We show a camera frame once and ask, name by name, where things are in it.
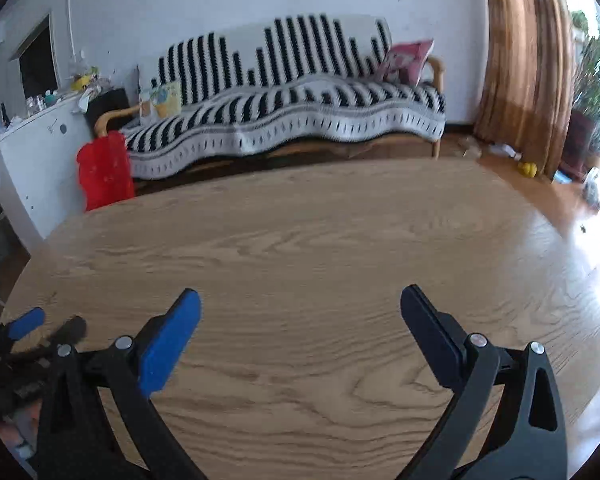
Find red plastic chair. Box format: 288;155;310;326
76;130;137;212

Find brown curtain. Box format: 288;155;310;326
475;0;578;176

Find pink cartoon cushion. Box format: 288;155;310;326
380;39;436;86

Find black box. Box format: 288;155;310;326
84;88;131;136

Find wooden frame sofa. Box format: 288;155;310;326
94;55;448;181

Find white cabinet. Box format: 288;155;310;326
0;92;98;256

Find grey plastic bag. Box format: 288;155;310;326
582;167;600;208

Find pile of small toys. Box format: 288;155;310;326
0;62;103;136

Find black white striped blanket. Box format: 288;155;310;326
120;14;447;181

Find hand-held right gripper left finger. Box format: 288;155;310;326
36;287;203;480

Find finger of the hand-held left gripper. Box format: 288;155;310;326
0;306;47;348
40;315;88;356

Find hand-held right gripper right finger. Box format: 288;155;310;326
400;284;568;480

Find dark red plant pot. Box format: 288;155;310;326
562;110;598;181

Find colourful picture book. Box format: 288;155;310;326
139;81;183;123

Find green potted plant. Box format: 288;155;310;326
570;10;600;161

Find white wall cable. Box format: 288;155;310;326
66;0;78;61

